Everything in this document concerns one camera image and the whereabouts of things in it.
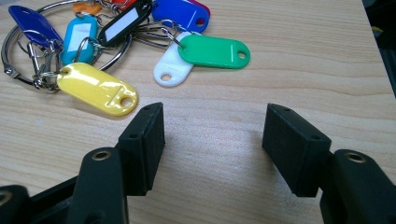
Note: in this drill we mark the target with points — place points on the black plastic key tag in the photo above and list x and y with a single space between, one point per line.
123 23

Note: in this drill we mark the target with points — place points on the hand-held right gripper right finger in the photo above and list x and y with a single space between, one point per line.
292 149

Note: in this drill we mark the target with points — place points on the red plastic key tag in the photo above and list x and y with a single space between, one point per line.
124 3

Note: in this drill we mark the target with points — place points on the white plastic key tag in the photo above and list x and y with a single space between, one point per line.
171 67

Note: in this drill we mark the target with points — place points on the orange plastic key tag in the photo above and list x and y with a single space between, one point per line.
87 7

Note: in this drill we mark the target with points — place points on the dark metal frame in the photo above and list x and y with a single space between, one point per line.
384 18

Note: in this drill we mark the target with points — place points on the royal blue plastic key tag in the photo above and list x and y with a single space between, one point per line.
177 12

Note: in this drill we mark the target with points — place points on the yellow plastic key tag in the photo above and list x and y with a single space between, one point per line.
90 85

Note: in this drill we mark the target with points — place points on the green plastic key tag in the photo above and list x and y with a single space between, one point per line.
211 51

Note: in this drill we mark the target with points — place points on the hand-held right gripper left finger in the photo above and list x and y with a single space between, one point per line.
140 149

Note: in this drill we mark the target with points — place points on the light blue plastic key tag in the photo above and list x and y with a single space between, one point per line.
66 53

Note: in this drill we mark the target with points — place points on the dark blue plastic key tag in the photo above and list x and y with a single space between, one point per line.
31 23

